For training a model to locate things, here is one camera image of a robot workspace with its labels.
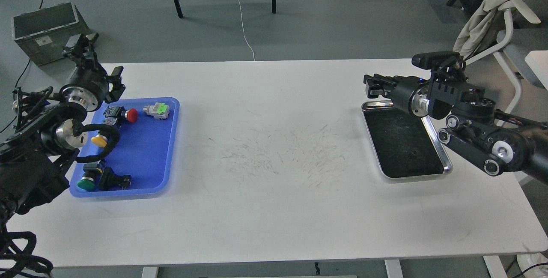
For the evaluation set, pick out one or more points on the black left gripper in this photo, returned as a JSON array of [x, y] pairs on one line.
[[88, 84]]

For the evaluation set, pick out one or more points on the red push button switch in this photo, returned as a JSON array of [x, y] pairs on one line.
[[115, 115]]

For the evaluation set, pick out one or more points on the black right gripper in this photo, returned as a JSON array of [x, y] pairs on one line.
[[409, 94]]

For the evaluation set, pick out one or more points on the blue plastic tray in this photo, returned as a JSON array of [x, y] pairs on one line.
[[144, 152]]

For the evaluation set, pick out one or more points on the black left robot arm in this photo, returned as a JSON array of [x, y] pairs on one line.
[[49, 137]]

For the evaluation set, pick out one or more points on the grey plastic crate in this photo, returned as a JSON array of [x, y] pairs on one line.
[[43, 34]]

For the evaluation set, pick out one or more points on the beige cloth on chair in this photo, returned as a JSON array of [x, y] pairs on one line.
[[477, 27]]

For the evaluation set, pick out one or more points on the yellow push button switch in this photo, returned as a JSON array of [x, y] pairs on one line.
[[104, 136]]

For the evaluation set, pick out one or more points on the green push button switch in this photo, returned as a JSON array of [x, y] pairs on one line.
[[92, 172]]

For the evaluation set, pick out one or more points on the silver metal tray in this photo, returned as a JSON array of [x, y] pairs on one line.
[[394, 133]]

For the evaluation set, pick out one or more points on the grey green connector part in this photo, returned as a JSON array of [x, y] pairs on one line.
[[159, 111]]

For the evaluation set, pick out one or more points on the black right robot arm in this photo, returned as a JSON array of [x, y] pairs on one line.
[[459, 103]]

